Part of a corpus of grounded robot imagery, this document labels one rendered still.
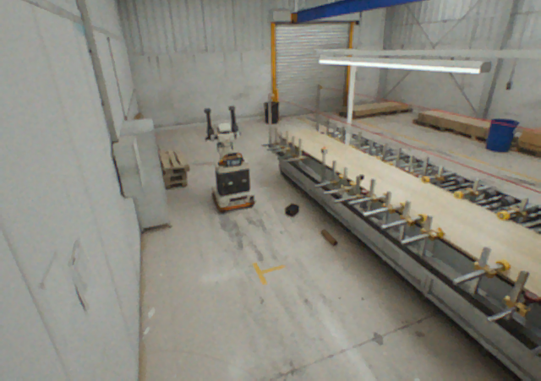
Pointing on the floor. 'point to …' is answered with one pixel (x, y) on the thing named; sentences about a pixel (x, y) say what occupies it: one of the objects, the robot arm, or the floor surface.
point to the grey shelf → (156, 205)
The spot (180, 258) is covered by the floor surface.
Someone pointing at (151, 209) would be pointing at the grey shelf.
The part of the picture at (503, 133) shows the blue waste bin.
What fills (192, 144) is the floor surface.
